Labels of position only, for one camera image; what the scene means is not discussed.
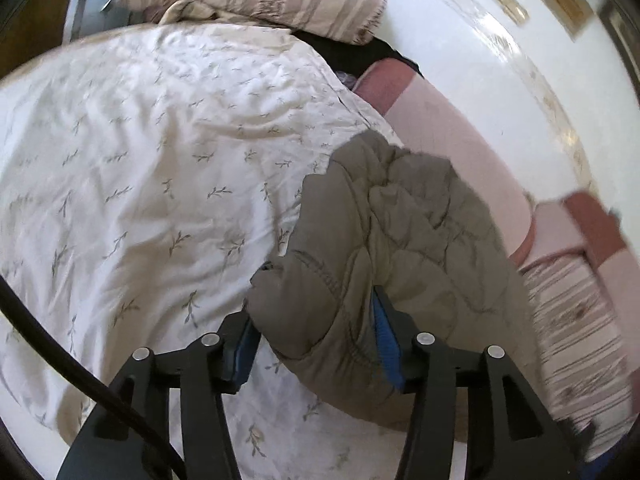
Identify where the olive green puffer jacket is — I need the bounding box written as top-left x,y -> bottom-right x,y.
244,130 -> 544,430

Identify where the striped floral pillow right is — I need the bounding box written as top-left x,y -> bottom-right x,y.
523,255 -> 636,460

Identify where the black garment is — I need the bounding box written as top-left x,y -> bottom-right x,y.
292,30 -> 420,78

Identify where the white leaf-print duvet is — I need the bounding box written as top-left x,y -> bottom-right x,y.
0,22 -> 417,480

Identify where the pink maroon folded blanket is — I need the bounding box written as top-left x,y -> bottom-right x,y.
521,192 -> 639,335

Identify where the black cable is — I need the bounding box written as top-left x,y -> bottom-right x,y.
0,274 -> 189,480

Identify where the pink and maroon bolster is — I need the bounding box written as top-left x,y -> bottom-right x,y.
354,58 -> 535,266

